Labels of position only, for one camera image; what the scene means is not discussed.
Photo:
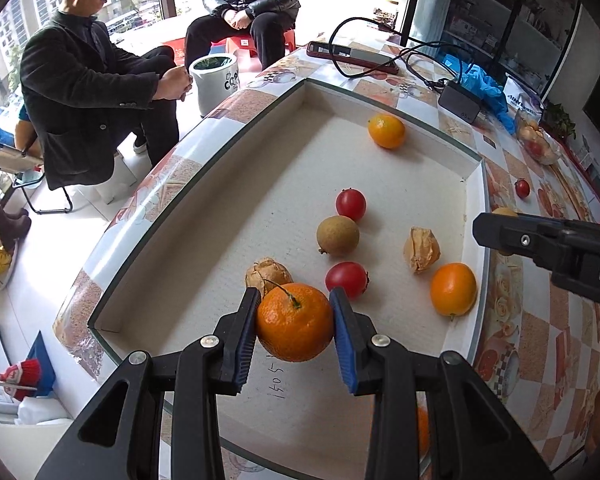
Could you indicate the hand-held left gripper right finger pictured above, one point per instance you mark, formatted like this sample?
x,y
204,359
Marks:
x,y
345,360

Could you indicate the dark phone on table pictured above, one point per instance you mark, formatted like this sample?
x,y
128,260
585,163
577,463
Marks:
x,y
352,56

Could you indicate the yellow brown round pear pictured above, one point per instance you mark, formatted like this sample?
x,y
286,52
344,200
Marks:
x,y
529,132

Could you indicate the tan papery husked physalis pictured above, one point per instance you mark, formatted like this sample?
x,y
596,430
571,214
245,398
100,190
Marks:
x,y
420,249
268,272

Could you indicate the grey blue curtain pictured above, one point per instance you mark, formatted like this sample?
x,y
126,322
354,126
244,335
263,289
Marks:
x,y
415,0

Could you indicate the green potted plant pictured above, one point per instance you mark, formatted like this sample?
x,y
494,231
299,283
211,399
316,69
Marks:
x,y
560,120

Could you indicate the glass door cabinet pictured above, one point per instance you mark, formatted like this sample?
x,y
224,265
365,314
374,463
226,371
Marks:
x,y
510,15

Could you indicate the red knit hat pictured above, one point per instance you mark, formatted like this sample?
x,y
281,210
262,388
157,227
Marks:
x,y
22,375

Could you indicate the blue plastic bag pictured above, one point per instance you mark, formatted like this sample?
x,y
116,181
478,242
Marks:
x,y
485,87

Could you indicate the orange mandarin with stem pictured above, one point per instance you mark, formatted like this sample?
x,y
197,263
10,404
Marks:
x,y
295,325

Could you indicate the red tomato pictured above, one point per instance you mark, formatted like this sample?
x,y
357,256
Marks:
x,y
535,147
522,188
346,279
351,204

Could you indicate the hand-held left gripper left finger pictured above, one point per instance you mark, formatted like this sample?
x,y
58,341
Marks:
x,y
245,360

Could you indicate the white printed bucket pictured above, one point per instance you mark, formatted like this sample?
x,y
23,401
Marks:
x,y
215,82

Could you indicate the smooth orange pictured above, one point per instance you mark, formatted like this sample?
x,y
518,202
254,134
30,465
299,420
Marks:
x,y
453,289
386,130

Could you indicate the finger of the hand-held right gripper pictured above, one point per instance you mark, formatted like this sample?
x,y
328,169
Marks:
x,y
510,237

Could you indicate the white bag with blue print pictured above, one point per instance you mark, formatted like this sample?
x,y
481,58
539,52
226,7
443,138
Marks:
x,y
522,100

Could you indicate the glass bowl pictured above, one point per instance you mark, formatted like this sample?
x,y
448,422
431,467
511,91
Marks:
x,y
550,152

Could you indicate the white tray with grey rim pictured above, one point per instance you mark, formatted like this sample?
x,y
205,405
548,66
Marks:
x,y
280,170

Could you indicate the red plastic stool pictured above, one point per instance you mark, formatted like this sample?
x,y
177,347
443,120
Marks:
x,y
242,45

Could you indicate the grey black power adapter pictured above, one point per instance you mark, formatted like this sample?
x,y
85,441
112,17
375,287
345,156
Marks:
x,y
460,102

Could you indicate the brown boot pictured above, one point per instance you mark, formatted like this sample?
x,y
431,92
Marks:
x,y
10,225

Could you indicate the metal folding stool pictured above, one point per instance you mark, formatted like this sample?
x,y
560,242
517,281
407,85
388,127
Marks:
x,y
10,157

